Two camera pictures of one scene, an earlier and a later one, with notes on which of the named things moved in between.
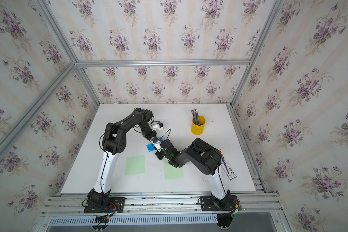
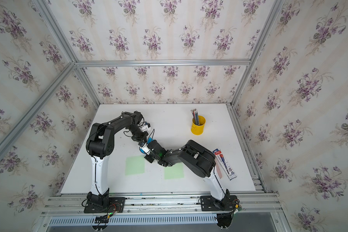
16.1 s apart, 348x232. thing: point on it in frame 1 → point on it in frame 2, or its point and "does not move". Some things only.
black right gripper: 157,154 → 147,159
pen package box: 230,172 does not move
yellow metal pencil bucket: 198,129 does not move
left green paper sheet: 135,165 does not move
